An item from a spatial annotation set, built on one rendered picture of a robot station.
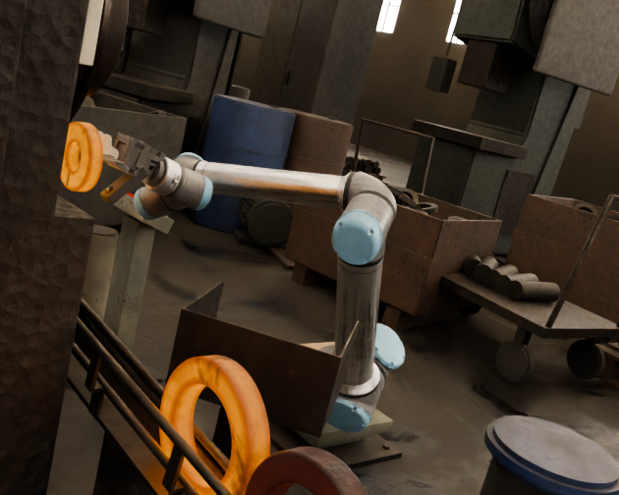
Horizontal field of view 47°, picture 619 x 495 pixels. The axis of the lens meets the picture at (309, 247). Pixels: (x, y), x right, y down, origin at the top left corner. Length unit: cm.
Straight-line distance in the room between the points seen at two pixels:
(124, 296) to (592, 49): 489
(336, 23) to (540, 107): 192
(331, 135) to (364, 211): 350
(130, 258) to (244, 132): 252
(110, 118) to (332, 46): 288
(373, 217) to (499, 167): 481
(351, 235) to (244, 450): 91
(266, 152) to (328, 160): 55
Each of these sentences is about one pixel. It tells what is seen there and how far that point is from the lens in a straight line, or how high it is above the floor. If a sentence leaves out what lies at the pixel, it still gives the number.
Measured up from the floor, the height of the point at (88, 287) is 35.
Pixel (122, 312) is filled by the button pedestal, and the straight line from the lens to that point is 245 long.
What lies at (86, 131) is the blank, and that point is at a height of 89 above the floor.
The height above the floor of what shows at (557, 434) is 43.
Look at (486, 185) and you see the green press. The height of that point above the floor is 63.
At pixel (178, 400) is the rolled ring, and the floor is 69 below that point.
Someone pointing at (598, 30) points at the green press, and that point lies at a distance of 650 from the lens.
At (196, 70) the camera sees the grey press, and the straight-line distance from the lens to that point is 534.
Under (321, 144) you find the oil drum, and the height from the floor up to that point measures 71.
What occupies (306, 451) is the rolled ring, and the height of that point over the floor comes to 75.
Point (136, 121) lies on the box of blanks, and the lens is 395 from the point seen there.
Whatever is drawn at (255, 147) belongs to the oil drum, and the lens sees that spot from 479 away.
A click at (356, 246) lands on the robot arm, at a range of 165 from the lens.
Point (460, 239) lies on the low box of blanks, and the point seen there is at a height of 52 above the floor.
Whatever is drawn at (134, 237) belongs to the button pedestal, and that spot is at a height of 50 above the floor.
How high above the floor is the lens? 110
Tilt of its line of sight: 13 degrees down
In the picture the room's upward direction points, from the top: 14 degrees clockwise
